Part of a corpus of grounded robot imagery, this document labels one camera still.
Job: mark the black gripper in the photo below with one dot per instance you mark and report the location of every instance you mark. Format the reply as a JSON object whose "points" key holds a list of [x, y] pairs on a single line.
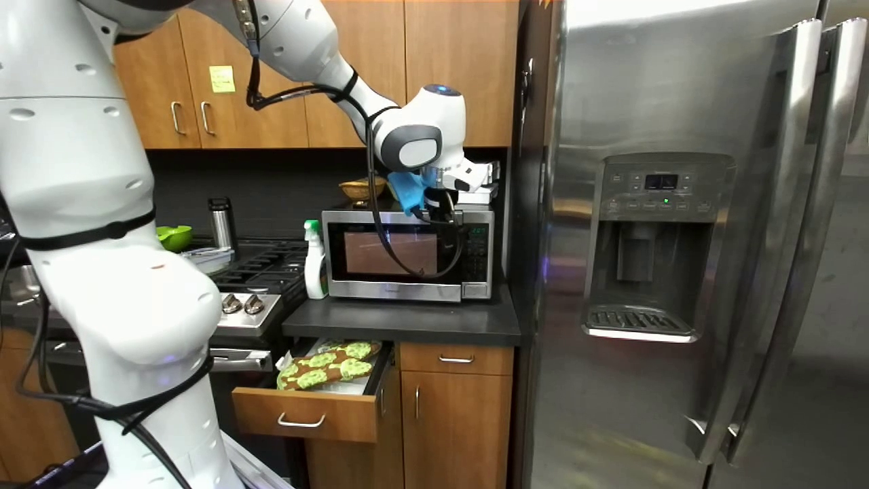
{"points": [[444, 203]]}

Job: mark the stainless steel microwave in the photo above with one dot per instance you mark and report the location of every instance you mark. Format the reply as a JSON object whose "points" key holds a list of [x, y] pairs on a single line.
{"points": [[353, 260]]}

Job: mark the stack of white containers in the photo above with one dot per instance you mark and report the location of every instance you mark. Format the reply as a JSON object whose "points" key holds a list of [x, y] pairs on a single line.
{"points": [[493, 185]]}

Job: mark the brown wooden bowl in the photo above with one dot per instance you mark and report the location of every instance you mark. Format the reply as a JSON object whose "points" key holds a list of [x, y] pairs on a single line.
{"points": [[358, 191]]}

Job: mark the black countertop slab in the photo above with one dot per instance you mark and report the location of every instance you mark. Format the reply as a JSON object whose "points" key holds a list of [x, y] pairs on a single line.
{"points": [[397, 323]]}

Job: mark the white spray bottle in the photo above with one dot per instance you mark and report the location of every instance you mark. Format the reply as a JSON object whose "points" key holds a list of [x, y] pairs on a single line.
{"points": [[313, 267]]}

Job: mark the wooden upper cabinet door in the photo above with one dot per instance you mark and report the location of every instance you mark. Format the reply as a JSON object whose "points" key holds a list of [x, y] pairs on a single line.
{"points": [[381, 32], [485, 56], [273, 123], [152, 98]]}

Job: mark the wooden cabinet door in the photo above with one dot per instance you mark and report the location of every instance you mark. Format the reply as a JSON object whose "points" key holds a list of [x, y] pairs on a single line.
{"points": [[457, 435], [152, 98], [273, 123], [485, 56], [353, 465], [381, 32]]}

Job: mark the small closed wooden drawer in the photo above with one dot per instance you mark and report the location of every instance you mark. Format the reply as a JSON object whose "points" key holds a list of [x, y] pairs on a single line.
{"points": [[489, 359]]}

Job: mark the stainless gas stove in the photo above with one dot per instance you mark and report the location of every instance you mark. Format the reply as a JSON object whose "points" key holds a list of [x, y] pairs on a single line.
{"points": [[261, 272]]}

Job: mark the green patterned oven mitt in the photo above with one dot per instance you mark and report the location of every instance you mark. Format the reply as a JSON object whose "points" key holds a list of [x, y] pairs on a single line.
{"points": [[326, 367]]}

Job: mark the silver stove knob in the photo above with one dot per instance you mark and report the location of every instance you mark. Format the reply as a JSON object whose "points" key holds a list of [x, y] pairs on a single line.
{"points": [[235, 305], [253, 305]]}

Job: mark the steel tumbler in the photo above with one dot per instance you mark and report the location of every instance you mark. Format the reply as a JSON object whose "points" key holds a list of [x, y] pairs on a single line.
{"points": [[220, 221]]}

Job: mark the wooden lower cabinet door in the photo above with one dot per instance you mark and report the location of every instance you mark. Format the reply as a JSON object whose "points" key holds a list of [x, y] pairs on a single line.
{"points": [[457, 435], [353, 465]]}

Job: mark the grey metal pan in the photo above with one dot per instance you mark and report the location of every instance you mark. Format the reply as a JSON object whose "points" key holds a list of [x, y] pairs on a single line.
{"points": [[212, 260]]}

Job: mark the open wooden drawer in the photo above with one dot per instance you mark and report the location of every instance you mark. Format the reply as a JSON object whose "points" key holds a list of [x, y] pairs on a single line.
{"points": [[309, 412]]}

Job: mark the yellow sticky note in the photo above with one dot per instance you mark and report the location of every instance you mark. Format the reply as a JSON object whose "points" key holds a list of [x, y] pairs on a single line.
{"points": [[223, 81]]}

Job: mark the green bowl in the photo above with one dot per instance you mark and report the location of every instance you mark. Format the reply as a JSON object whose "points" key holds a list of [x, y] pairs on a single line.
{"points": [[177, 237]]}

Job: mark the stainless steel refrigerator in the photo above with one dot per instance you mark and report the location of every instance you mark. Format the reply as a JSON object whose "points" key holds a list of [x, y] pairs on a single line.
{"points": [[654, 410]]}

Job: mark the wooden lower cabinet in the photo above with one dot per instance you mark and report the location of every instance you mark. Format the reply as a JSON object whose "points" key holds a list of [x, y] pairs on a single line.
{"points": [[29, 426]]}

